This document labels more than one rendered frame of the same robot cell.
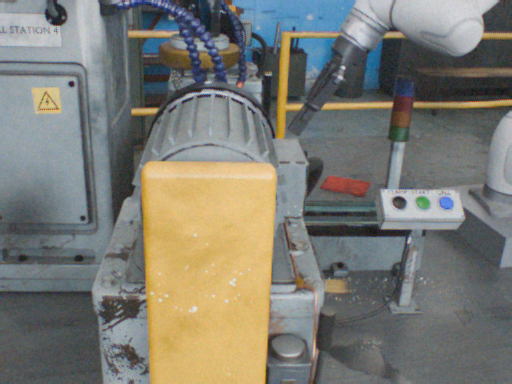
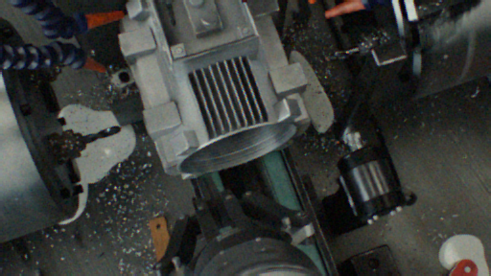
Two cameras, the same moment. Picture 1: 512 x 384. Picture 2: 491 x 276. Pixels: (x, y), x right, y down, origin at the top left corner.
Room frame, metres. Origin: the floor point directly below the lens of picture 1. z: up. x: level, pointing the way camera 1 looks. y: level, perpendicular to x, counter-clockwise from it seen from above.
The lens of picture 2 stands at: (1.24, -0.22, 1.82)
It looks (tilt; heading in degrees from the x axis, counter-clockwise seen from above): 74 degrees down; 70
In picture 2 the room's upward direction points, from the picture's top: 5 degrees clockwise
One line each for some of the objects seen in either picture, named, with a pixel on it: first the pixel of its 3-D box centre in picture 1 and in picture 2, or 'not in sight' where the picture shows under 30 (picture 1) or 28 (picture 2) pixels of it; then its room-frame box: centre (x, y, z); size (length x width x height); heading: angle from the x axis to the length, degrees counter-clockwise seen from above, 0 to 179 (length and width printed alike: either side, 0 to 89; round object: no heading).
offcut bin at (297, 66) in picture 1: (280, 60); not in sight; (6.21, -0.20, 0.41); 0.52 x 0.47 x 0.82; 105
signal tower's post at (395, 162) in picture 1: (397, 145); not in sight; (1.64, -0.42, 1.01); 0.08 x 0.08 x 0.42; 4
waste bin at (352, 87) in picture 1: (349, 68); not in sight; (6.49, -0.99, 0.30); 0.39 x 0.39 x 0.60
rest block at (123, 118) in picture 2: not in sight; (129, 90); (1.19, 0.16, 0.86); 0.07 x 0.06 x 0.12; 4
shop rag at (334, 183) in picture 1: (345, 184); not in sight; (1.81, -0.30, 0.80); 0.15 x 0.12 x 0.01; 70
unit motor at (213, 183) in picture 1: (238, 261); not in sight; (0.67, 0.02, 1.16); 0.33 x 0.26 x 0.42; 4
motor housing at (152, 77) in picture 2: not in sight; (214, 77); (1.30, 0.09, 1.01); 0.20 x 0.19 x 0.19; 93
